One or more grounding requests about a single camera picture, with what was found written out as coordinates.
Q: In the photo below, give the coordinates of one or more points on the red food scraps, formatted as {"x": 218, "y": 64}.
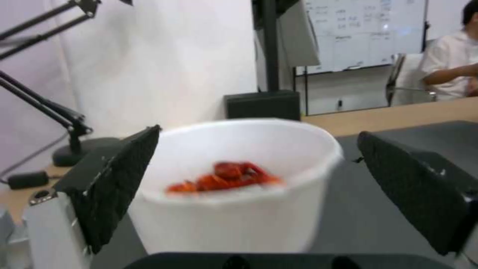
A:
{"x": 227, "y": 179}

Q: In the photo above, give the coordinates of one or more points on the black power adapter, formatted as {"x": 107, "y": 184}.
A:
{"x": 28, "y": 179}

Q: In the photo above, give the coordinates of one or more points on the whiteboard with writing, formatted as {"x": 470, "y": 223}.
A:
{"x": 366, "y": 33}

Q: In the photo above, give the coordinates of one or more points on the office chair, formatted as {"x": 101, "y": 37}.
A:
{"x": 407, "y": 81}

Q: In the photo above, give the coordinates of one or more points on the person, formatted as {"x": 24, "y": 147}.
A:
{"x": 453, "y": 56}

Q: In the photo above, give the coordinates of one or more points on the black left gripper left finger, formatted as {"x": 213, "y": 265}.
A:
{"x": 108, "y": 179}

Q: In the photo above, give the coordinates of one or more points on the white foam cup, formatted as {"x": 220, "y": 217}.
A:
{"x": 239, "y": 185}

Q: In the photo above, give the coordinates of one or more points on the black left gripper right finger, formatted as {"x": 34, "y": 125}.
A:
{"x": 414, "y": 185}

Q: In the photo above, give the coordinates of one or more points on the black desk mat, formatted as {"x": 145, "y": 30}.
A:
{"x": 377, "y": 201}

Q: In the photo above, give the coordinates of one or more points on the black stand base box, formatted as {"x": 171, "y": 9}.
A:
{"x": 263, "y": 106}

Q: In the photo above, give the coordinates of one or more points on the black desk lamp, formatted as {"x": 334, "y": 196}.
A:
{"x": 48, "y": 117}

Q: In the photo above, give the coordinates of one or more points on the black stand pole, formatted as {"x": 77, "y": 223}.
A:
{"x": 271, "y": 44}

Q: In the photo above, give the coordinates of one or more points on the grey hanging cloth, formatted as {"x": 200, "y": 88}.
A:
{"x": 298, "y": 36}

